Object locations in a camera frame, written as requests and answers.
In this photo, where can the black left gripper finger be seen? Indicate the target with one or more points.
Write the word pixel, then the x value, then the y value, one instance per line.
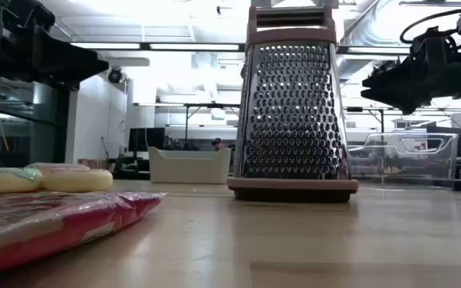
pixel 54 44
pixel 86 72

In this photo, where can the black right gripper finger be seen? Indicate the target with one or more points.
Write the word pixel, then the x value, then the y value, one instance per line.
pixel 394 80
pixel 402 100

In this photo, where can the pink frosted donut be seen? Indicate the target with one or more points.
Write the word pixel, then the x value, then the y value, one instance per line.
pixel 78 181

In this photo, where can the red snack packet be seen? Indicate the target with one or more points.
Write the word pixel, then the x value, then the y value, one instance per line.
pixel 54 228

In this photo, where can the ceiling light strip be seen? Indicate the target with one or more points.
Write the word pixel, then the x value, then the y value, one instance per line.
pixel 374 50
pixel 106 46
pixel 194 46

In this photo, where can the clear plastic bin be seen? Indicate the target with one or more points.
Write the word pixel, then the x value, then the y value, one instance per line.
pixel 414 168

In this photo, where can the brown wooden stack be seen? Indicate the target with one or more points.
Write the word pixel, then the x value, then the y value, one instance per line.
pixel 94 164

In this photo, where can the black bag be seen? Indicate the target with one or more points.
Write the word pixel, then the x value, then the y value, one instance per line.
pixel 130 165

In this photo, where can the pink steel box grater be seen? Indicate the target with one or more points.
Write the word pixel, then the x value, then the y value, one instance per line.
pixel 290 120

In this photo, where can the green frosted donut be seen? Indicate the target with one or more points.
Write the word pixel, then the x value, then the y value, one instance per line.
pixel 2 182

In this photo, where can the grey plastic bin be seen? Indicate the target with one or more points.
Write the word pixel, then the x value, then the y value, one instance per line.
pixel 190 168

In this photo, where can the person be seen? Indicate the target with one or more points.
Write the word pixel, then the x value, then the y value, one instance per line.
pixel 217 144

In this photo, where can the black frame desk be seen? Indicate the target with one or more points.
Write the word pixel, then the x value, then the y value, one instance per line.
pixel 382 120
pixel 198 105

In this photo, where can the black security camera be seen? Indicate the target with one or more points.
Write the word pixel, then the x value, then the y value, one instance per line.
pixel 115 75

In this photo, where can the silver ventilation duct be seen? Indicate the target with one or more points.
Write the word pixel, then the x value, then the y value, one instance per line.
pixel 370 28

